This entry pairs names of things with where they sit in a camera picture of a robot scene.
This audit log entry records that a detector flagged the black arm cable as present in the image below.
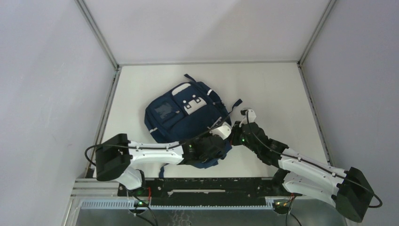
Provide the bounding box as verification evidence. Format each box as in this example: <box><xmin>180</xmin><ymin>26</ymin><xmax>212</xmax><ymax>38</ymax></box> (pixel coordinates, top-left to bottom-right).
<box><xmin>245</xmin><ymin>109</ymin><xmax>383</xmax><ymax>209</ymax></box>
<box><xmin>84</xmin><ymin>116</ymin><xmax>223</xmax><ymax>168</ymax></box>

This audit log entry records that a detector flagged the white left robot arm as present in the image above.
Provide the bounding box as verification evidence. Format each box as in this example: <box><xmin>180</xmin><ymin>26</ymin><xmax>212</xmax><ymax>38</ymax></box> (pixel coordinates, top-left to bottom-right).
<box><xmin>95</xmin><ymin>122</ymin><xmax>232</xmax><ymax>196</ymax></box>

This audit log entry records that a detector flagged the black mounting rail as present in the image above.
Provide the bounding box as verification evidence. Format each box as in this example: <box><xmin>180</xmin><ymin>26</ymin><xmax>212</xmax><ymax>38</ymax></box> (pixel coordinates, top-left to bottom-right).
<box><xmin>117</xmin><ymin>178</ymin><xmax>291</xmax><ymax>208</ymax></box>

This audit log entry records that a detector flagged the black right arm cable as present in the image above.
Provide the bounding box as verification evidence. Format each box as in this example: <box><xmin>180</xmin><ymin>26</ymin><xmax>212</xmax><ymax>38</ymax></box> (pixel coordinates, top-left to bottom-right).
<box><xmin>245</xmin><ymin>109</ymin><xmax>383</xmax><ymax>209</ymax></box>

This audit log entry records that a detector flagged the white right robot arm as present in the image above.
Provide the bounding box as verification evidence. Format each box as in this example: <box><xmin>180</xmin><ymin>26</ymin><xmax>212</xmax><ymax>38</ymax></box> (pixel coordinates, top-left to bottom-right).
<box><xmin>231</xmin><ymin>108</ymin><xmax>375</xmax><ymax>223</ymax></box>

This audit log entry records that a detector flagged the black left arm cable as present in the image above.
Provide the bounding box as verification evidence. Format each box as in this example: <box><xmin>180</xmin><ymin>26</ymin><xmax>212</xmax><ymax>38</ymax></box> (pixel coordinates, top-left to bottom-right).
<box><xmin>84</xmin><ymin>116</ymin><xmax>223</xmax><ymax>168</ymax></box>

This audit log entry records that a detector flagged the navy blue student backpack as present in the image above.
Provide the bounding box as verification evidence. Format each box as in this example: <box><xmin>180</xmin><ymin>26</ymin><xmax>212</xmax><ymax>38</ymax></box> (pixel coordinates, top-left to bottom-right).
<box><xmin>144</xmin><ymin>73</ymin><xmax>243</xmax><ymax>179</ymax></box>

